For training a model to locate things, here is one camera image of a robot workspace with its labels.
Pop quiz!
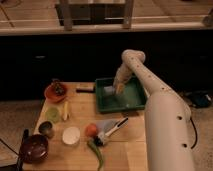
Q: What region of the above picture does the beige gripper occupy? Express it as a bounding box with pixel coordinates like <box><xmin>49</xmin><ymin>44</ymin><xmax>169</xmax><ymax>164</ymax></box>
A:
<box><xmin>113</xmin><ymin>64</ymin><xmax>132</xmax><ymax>94</ymax></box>

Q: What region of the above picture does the pale blue sponge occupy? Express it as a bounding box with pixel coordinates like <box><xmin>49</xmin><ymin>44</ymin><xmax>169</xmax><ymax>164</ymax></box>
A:
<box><xmin>104</xmin><ymin>86</ymin><xmax>115</xmax><ymax>95</ymax></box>

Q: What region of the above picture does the green plastic tray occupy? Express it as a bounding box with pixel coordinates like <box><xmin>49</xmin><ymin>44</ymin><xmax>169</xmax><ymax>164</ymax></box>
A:
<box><xmin>95</xmin><ymin>76</ymin><xmax>147</xmax><ymax>113</ymax></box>

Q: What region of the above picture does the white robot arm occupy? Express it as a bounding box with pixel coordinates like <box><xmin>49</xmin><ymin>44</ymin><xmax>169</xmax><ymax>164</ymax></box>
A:
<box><xmin>113</xmin><ymin>49</ymin><xmax>195</xmax><ymax>171</ymax></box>

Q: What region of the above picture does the grey cloth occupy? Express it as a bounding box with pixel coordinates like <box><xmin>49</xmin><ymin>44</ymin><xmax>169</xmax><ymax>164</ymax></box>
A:
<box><xmin>96</xmin><ymin>120</ymin><xmax>117</xmax><ymax>132</ymax></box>

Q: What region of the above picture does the orange tomato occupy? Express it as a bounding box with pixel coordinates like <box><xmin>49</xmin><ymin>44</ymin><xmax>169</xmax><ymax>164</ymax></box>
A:
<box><xmin>85</xmin><ymin>123</ymin><xmax>98</xmax><ymax>137</ymax></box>

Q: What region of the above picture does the dark pinecone item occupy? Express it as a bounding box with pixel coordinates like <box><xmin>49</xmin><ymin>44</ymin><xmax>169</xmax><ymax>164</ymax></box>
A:
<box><xmin>52</xmin><ymin>79</ymin><xmax>65</xmax><ymax>96</ymax></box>

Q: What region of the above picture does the orange bowl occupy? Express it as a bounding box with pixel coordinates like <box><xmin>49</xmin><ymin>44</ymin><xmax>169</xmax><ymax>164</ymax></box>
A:
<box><xmin>44</xmin><ymin>85</ymin><xmax>67</xmax><ymax>103</ymax></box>

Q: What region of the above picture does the green chili pepper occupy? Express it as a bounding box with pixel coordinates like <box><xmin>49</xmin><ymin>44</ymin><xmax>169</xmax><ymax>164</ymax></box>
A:
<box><xmin>87</xmin><ymin>139</ymin><xmax>104</xmax><ymax>171</ymax></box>

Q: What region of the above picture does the white round plate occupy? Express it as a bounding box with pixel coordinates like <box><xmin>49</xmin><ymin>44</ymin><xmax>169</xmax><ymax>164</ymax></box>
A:
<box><xmin>62</xmin><ymin>127</ymin><xmax>80</xmax><ymax>145</ymax></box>

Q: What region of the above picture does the green plastic cup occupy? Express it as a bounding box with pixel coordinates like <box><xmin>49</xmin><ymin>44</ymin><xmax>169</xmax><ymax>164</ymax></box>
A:
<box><xmin>45</xmin><ymin>107</ymin><xmax>60</xmax><ymax>123</ymax></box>

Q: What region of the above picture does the small metal cup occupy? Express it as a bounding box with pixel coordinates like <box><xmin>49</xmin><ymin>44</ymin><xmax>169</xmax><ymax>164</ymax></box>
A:
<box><xmin>38</xmin><ymin>121</ymin><xmax>54</xmax><ymax>138</ymax></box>

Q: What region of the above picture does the dark red bowl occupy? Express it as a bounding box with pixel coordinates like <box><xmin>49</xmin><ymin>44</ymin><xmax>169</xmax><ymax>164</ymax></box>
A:
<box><xmin>19</xmin><ymin>134</ymin><xmax>49</xmax><ymax>164</ymax></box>

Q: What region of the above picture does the wooden chair frame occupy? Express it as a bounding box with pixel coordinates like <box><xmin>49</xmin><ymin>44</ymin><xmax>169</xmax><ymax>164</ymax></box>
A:
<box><xmin>54</xmin><ymin>0</ymin><xmax>134</xmax><ymax>31</ymax></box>

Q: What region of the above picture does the black cable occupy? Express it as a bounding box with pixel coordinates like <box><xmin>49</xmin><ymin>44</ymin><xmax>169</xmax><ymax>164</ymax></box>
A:
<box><xmin>189</xmin><ymin>116</ymin><xmax>199</xmax><ymax>151</ymax></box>

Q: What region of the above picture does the black spoon handle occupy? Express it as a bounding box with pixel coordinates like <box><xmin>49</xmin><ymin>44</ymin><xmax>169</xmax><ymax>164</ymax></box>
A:
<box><xmin>15</xmin><ymin>129</ymin><xmax>29</xmax><ymax>171</ymax></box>

